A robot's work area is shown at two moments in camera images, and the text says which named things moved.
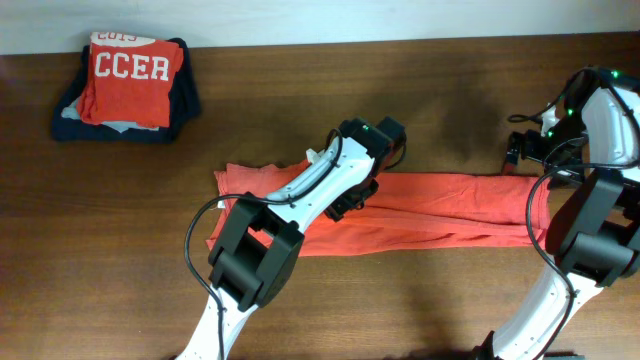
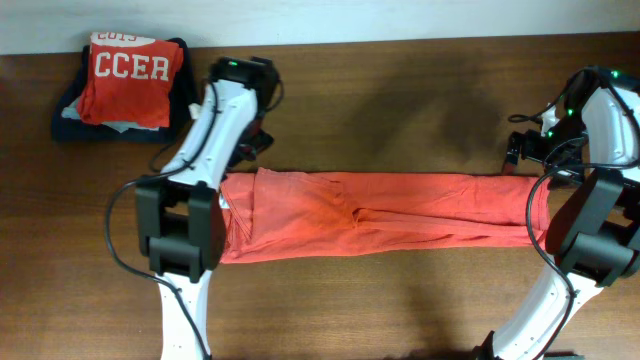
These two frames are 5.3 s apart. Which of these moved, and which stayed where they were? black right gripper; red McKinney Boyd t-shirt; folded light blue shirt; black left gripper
Moved: black left gripper
Stayed: black right gripper; red McKinney Boyd t-shirt; folded light blue shirt
